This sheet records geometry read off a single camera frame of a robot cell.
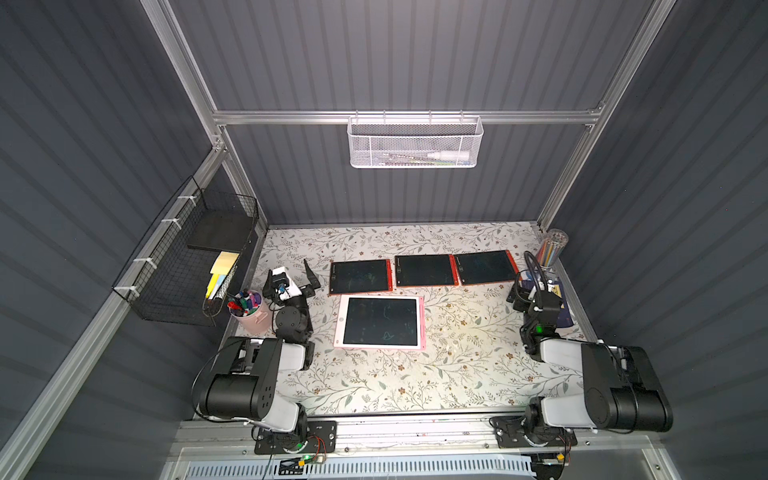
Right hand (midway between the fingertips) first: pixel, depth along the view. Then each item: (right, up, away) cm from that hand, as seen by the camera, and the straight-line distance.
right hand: (541, 287), depth 89 cm
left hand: (-73, +6, -9) cm, 73 cm away
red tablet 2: (-6, +5, +22) cm, 23 cm away
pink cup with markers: (-87, -6, -4) cm, 87 cm away
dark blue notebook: (+8, -10, +2) cm, 13 cm away
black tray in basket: (-92, +17, -8) cm, 94 cm away
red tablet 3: (-32, +4, +19) cm, 38 cm away
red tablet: (-56, +2, +16) cm, 59 cm away
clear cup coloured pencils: (+4, +12, +2) cm, 13 cm away
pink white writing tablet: (-48, -12, +6) cm, 50 cm away
